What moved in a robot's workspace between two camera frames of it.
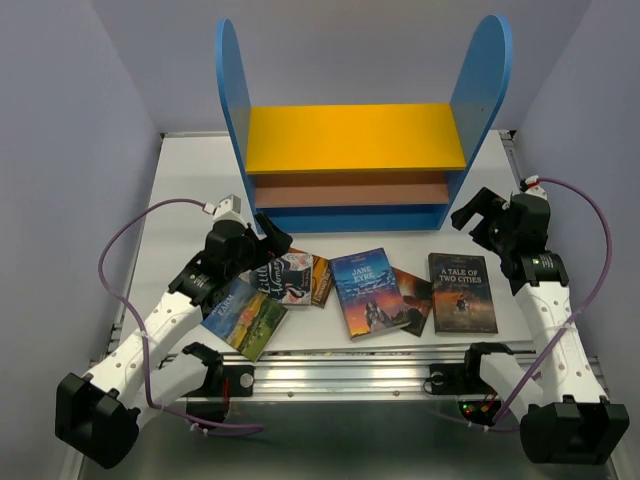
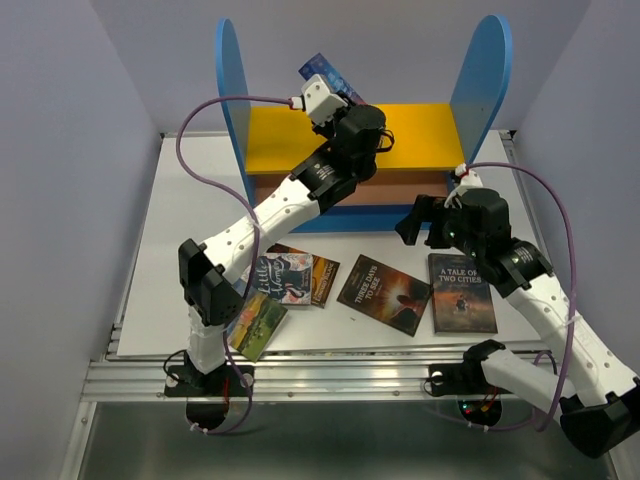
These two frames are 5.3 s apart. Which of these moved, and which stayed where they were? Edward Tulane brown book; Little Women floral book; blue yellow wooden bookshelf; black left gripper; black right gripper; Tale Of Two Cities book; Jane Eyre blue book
Moved: Jane Eyre blue book; black right gripper; black left gripper
Stayed: Tale Of Two Cities book; blue yellow wooden bookshelf; Little Women floral book; Edward Tulane brown book
